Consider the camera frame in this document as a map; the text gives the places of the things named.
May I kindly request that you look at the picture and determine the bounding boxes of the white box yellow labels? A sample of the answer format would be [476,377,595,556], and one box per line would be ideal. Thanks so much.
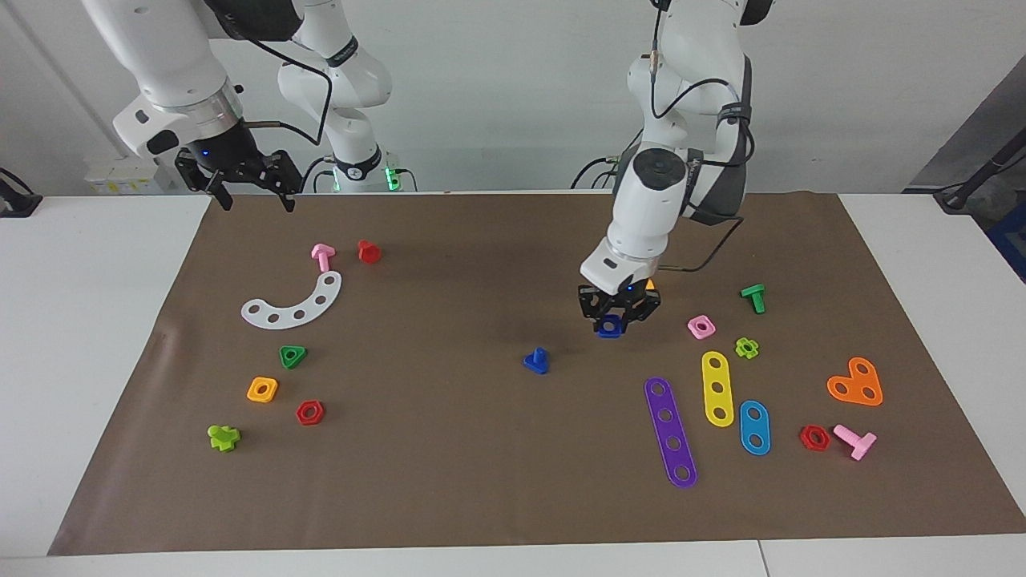
[84,156,177,196]

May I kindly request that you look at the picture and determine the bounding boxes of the black base cable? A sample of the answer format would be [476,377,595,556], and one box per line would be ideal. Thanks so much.
[298,155,337,194]
[571,151,634,191]

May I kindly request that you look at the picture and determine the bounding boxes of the orange three-hole corner plate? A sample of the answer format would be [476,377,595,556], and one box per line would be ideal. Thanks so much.
[826,357,884,407]

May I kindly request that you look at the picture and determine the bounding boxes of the blue crate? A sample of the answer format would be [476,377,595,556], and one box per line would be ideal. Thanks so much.
[986,202,1026,283]

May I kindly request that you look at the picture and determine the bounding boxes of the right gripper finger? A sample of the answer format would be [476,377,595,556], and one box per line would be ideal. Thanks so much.
[262,150,303,212]
[175,149,234,212]

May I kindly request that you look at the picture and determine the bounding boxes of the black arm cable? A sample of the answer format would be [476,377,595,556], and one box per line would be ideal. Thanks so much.
[240,32,334,147]
[649,0,758,274]

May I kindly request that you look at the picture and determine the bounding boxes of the yellow three-hole strip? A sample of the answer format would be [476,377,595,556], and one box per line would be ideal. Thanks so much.
[701,350,735,428]

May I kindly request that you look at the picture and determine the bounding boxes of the black clamp stand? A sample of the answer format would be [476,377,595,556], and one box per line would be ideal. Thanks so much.
[0,167,43,219]

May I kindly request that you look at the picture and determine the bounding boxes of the black tripod stand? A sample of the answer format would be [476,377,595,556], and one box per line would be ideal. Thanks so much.
[934,128,1026,214]

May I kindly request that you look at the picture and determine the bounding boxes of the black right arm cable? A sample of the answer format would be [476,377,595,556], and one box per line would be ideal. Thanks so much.
[240,32,334,147]

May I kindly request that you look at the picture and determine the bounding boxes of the purple four-hole strip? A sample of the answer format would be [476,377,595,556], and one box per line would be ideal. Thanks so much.
[644,376,698,489]

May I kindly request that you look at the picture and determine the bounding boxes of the brown table mat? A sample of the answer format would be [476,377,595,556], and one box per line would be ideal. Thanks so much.
[46,191,1026,557]

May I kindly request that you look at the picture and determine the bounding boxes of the blue two-hole strip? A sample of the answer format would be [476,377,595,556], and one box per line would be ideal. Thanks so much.
[738,400,772,457]

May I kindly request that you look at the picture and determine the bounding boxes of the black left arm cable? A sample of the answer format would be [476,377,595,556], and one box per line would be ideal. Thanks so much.
[649,0,758,274]

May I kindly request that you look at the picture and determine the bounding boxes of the white curved five-hole plate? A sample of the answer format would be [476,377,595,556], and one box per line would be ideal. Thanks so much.
[240,270,343,330]

